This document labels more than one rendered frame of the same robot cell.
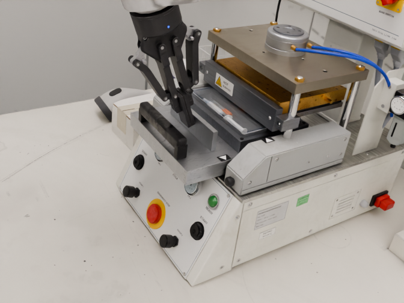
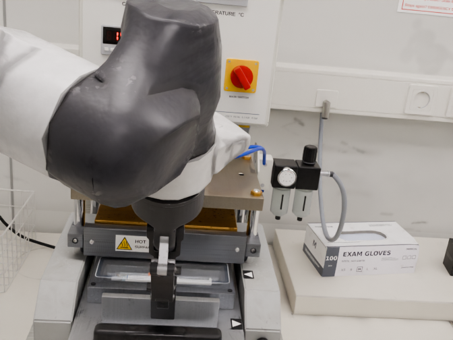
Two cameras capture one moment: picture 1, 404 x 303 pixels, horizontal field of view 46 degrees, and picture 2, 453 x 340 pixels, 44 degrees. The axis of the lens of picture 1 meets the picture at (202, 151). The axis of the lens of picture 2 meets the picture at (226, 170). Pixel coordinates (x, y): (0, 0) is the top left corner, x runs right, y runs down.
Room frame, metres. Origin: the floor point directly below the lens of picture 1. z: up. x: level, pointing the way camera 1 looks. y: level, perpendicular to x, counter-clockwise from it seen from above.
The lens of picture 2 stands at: (0.41, 0.52, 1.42)
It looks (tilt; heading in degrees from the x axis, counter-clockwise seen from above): 21 degrees down; 300
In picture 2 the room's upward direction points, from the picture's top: 6 degrees clockwise
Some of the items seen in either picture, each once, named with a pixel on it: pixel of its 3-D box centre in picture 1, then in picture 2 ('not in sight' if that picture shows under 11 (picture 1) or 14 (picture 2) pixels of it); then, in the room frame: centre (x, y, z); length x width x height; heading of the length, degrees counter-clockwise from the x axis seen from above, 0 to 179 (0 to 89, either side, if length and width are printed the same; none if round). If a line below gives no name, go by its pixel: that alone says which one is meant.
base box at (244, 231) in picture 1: (263, 170); not in sight; (0.87, -0.14, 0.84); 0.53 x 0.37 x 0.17; 126
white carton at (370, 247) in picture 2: not in sight; (360, 247); (0.71, -0.64, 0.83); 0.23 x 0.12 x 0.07; 46
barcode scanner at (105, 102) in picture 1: (130, 99); not in sight; (1.22, 0.22, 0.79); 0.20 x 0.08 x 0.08; 126
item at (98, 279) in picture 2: (226, 113); (163, 276); (0.82, -0.04, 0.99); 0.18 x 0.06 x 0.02; 36
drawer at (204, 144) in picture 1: (223, 123); (162, 291); (0.82, -0.03, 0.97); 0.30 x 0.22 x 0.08; 126
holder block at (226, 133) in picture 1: (243, 113); (164, 266); (0.85, -0.07, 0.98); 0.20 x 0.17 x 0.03; 36
